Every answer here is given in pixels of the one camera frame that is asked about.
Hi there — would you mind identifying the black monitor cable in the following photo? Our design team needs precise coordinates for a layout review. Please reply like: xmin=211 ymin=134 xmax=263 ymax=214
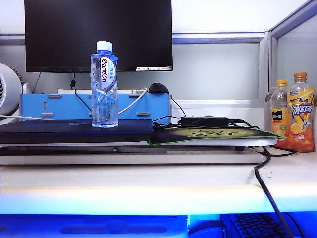
xmin=70 ymin=71 xmax=93 ymax=112

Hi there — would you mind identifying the dark blue flat pad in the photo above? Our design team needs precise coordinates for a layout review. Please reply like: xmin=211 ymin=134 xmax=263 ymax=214
xmin=0 ymin=119 xmax=154 ymax=144

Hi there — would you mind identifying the black computer monitor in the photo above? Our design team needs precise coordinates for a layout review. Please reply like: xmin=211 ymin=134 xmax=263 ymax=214
xmin=24 ymin=0 xmax=173 ymax=73

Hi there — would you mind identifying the thick black cable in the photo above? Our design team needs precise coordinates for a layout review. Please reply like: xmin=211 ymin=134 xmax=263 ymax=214
xmin=254 ymin=145 xmax=296 ymax=238

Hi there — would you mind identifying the white desk fan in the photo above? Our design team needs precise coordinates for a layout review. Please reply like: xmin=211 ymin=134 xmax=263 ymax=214
xmin=0 ymin=63 xmax=31 ymax=125

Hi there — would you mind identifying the black keyboard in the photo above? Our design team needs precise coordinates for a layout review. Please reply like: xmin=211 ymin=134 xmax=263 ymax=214
xmin=229 ymin=213 xmax=306 ymax=238

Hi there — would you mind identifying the white desk riser stand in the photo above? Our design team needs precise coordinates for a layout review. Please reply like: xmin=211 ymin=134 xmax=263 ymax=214
xmin=0 ymin=137 xmax=277 ymax=166

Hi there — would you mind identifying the blue wooden desk organizer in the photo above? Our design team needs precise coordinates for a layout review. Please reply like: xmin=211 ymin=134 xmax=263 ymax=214
xmin=20 ymin=93 xmax=172 ymax=124

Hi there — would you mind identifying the blue lit plastic panel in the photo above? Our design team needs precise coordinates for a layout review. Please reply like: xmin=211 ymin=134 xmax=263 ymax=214
xmin=0 ymin=214 xmax=189 ymax=238

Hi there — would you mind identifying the black computer mouse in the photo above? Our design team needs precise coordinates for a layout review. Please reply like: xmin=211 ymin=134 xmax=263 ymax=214
xmin=148 ymin=83 xmax=170 ymax=94

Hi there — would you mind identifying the black green-edged mouse pad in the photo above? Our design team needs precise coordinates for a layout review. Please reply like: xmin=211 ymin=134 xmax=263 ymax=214
xmin=148 ymin=125 xmax=288 ymax=146

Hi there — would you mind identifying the thin black cable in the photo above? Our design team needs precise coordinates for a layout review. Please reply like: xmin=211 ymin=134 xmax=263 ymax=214
xmin=170 ymin=98 xmax=186 ymax=120

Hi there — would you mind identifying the large orange iced-tea bottle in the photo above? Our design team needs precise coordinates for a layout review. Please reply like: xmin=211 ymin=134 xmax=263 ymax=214
xmin=286 ymin=72 xmax=316 ymax=153

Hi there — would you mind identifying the clear mineral water bottle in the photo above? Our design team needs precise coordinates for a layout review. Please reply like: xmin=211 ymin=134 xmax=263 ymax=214
xmin=90 ymin=41 xmax=119 ymax=129

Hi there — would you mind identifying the black laptop power adapter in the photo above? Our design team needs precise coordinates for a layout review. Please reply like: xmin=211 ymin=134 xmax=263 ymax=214
xmin=181 ymin=116 xmax=230 ymax=126

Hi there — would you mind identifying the grey cubicle partition frame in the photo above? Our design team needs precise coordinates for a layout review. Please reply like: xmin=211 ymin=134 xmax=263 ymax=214
xmin=172 ymin=0 xmax=317 ymax=110

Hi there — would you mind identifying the black adapter cable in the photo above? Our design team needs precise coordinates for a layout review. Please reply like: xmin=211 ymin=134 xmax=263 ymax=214
xmin=152 ymin=118 xmax=261 ymax=130

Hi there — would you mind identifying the small orange juice bottle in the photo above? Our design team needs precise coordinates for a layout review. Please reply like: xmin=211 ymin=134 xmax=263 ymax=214
xmin=269 ymin=79 xmax=290 ymax=142

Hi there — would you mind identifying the white monitor base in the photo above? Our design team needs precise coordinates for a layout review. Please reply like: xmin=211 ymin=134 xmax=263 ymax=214
xmin=58 ymin=88 xmax=149 ymax=95

